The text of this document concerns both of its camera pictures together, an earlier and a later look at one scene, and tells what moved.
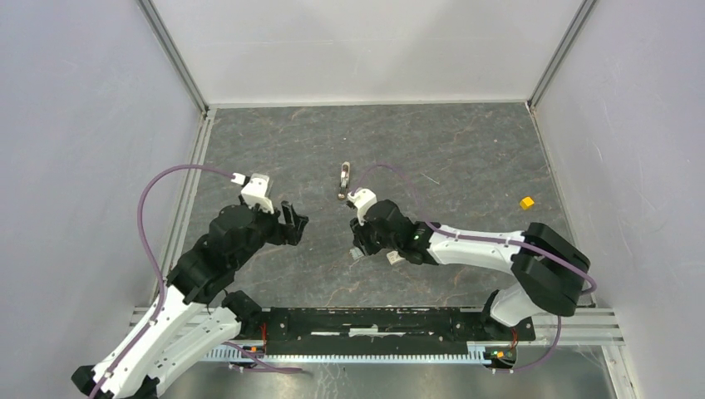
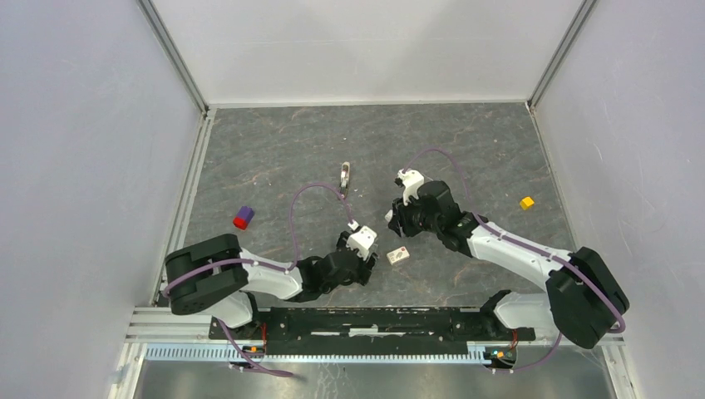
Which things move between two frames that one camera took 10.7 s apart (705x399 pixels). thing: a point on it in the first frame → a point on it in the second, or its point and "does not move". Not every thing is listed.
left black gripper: (289, 232) → (362, 273)
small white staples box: (393, 257) does not move
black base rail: (386, 331) does not move
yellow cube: (526, 203) does not move
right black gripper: (360, 238) → (399, 222)
